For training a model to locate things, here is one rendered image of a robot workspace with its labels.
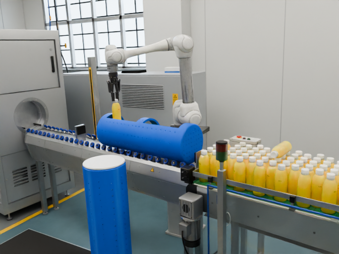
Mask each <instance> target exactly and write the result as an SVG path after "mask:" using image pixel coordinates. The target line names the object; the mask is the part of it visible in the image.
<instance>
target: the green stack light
mask: <svg viewBox="0 0 339 254"><path fill-rule="evenodd" d="M216 160H217V161H227V160H228V151H226V152H217V151H216Z"/></svg>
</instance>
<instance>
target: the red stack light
mask: <svg viewBox="0 0 339 254"><path fill-rule="evenodd" d="M216 151H217V152H226V151H228V144H226V145H218V144H216Z"/></svg>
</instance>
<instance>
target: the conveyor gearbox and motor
mask: <svg viewBox="0 0 339 254"><path fill-rule="evenodd" d="M202 213H203V196H202V195H198V194H195V193H191V192H187V193H185V194H184V195H182V196H180V197H179V214H180V218H181V219H182V222H181V223H179V235H181V236H182V242H183V245H184V248H185V251H186V253H187V254H188V252H187V250H186V247H190V248H194V247H197V246H199V245H200V243H201V237H200V236H201V218H202ZM185 246H186V247H185Z"/></svg>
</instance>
